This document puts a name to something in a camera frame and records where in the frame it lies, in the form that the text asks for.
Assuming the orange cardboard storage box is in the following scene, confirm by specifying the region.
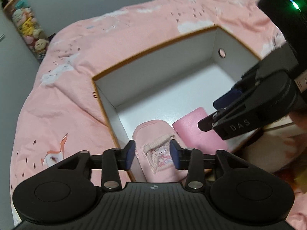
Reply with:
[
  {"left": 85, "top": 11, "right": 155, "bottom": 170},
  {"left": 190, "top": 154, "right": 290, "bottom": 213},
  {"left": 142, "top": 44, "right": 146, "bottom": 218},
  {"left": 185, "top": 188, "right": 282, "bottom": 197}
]
[{"left": 91, "top": 24, "right": 294, "bottom": 182}]

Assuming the pink embroidered pouch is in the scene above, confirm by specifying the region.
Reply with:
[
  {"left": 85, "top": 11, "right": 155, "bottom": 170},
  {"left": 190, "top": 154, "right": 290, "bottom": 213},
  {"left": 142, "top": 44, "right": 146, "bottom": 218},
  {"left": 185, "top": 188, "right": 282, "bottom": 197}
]
[{"left": 132, "top": 119, "right": 187, "bottom": 183}]

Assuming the tall plush toy holder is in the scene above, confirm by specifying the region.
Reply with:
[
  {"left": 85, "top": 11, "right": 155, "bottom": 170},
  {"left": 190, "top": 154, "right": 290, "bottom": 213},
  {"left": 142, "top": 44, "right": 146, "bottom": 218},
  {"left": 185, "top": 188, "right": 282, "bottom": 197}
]
[{"left": 3, "top": 0, "right": 50, "bottom": 63}]

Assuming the person's right hand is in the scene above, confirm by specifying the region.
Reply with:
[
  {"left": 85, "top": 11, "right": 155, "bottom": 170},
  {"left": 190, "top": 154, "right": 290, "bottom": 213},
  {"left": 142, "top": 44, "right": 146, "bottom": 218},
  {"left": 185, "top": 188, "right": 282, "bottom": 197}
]
[{"left": 289, "top": 112, "right": 307, "bottom": 131}]

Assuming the pink wallet case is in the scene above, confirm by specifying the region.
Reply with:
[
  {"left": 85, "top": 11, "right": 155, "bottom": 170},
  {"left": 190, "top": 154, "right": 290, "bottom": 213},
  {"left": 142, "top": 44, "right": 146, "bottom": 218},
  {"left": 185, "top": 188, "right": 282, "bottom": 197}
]
[{"left": 172, "top": 108, "right": 228, "bottom": 155}]

